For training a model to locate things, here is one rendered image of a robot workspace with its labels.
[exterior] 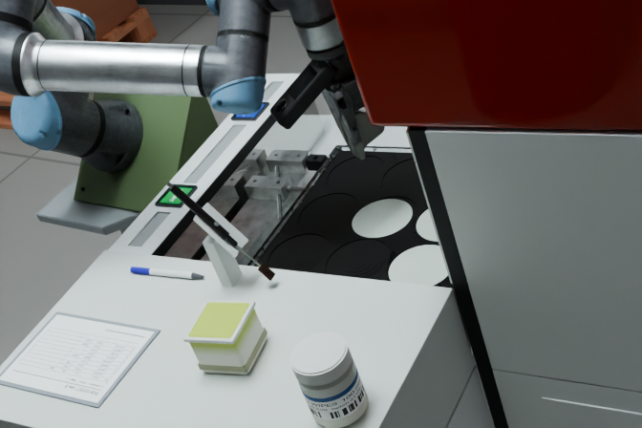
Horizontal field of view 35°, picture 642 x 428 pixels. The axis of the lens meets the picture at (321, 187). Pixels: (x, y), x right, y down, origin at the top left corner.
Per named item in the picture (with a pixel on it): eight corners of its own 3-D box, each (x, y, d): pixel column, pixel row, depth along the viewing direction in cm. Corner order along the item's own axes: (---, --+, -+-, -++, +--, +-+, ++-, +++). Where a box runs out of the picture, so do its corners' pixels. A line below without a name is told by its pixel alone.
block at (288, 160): (314, 162, 186) (310, 149, 184) (306, 174, 184) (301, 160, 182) (278, 160, 190) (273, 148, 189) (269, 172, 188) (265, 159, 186)
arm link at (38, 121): (55, 158, 203) (0, 145, 192) (63, 92, 205) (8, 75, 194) (97, 156, 196) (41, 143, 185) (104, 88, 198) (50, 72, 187)
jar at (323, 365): (377, 390, 123) (356, 333, 118) (353, 435, 118) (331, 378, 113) (328, 381, 127) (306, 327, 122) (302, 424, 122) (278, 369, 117)
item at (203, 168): (326, 131, 206) (305, 72, 199) (181, 319, 170) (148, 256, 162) (287, 130, 211) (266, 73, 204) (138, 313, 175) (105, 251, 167)
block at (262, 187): (294, 189, 181) (288, 176, 179) (285, 201, 178) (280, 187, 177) (257, 187, 185) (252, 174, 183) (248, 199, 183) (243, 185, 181)
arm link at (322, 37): (304, 34, 142) (286, 15, 149) (314, 61, 145) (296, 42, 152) (352, 11, 143) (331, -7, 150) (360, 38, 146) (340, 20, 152)
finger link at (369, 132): (395, 153, 158) (379, 105, 153) (362, 170, 157) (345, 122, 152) (388, 144, 161) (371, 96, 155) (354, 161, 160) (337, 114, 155)
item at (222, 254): (265, 274, 148) (234, 203, 141) (251, 292, 146) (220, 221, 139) (231, 270, 152) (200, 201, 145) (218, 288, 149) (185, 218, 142)
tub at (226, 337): (270, 336, 137) (254, 299, 133) (249, 378, 131) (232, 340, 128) (224, 334, 140) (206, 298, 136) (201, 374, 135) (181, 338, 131)
